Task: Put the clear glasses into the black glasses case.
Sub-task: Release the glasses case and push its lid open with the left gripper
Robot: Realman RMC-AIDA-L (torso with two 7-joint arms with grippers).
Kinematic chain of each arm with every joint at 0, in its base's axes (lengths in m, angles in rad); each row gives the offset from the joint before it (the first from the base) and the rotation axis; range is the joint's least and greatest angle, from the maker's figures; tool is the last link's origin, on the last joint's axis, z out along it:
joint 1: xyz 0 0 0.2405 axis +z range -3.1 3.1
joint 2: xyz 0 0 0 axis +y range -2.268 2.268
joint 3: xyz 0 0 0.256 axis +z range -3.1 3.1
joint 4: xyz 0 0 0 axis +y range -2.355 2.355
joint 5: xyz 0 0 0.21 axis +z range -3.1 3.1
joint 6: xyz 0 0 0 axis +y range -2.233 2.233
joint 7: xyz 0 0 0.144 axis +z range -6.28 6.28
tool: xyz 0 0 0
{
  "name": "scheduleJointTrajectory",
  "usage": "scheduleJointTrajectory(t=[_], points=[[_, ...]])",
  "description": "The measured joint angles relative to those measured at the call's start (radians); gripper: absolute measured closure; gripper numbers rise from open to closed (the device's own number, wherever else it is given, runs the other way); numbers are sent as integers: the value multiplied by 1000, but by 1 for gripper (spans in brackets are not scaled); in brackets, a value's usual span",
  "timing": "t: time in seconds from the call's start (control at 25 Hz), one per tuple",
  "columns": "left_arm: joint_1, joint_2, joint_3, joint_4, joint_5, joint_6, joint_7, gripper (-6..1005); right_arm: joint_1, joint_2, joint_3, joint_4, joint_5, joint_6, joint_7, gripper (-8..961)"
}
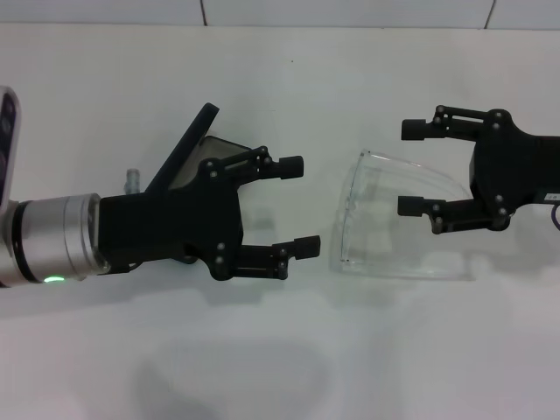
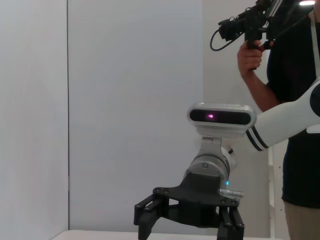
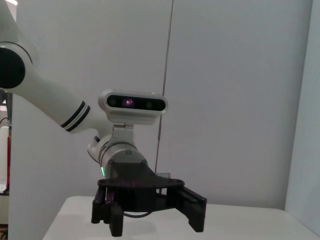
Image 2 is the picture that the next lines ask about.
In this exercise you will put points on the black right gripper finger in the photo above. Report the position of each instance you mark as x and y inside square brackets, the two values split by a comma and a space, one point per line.
[231, 225]
[150, 212]

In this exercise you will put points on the silver right camera bracket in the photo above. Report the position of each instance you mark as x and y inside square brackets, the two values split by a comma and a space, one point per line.
[210, 147]

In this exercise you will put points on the black handheld camera rig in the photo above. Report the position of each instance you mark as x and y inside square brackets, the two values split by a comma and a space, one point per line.
[240, 25]

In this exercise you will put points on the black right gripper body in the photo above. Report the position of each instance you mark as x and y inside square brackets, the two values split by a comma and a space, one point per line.
[200, 192]

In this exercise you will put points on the person forearm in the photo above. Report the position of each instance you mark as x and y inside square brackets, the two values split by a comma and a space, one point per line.
[257, 92]

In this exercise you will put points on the white perforated metal frame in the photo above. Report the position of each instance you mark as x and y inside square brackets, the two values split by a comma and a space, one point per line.
[276, 187]

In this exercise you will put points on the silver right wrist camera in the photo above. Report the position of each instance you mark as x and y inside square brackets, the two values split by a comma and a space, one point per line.
[220, 117]

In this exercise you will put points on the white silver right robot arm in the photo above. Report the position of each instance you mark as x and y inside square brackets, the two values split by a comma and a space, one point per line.
[282, 120]

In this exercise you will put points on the person hand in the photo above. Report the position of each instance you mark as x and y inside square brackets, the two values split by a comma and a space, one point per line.
[247, 61]

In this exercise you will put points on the person body black shirt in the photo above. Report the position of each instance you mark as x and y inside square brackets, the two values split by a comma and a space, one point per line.
[295, 62]

